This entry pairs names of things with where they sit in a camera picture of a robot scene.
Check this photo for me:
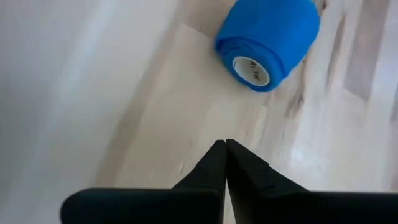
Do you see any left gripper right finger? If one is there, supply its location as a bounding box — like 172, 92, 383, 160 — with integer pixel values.
226, 139, 398, 224

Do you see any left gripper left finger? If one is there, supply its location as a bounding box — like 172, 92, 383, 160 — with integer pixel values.
60, 139, 227, 224

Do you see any clear zip bag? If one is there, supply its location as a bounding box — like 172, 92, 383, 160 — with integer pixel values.
0, 0, 184, 224

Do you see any blue bandage roll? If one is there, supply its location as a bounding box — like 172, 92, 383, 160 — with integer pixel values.
213, 0, 321, 93

